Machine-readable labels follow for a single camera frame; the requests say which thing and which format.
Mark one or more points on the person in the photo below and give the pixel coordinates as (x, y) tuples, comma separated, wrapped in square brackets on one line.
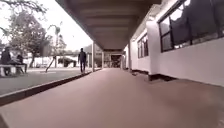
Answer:
[(82, 60)]

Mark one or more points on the brown concrete walkway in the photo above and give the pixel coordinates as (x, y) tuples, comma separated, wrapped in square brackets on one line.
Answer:
[(113, 100)]

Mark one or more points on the group of people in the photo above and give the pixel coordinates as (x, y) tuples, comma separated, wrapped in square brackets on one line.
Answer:
[(6, 56)]

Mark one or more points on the low white building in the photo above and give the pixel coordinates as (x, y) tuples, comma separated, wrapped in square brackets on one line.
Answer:
[(43, 61)]

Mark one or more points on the trees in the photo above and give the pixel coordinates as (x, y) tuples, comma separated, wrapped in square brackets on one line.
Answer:
[(28, 33)]

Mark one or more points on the dark round bush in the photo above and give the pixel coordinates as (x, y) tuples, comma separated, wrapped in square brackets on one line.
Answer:
[(66, 61)]

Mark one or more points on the pale canopy post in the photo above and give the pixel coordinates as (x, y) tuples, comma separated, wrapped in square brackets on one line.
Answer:
[(129, 56), (92, 56), (102, 60)]

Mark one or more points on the white building with dark windows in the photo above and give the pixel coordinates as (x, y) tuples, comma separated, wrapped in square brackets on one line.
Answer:
[(186, 63)]

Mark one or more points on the grey paved yard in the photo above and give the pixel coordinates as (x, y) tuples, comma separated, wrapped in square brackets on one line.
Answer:
[(40, 78)]

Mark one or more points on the walkway canopy roof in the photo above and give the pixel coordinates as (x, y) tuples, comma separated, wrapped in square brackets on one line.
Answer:
[(110, 23)]

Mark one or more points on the pale bench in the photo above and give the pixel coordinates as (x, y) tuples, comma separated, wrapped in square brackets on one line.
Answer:
[(10, 68)]

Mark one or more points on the dark kerb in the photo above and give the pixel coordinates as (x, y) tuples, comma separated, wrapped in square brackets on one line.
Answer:
[(40, 87)]

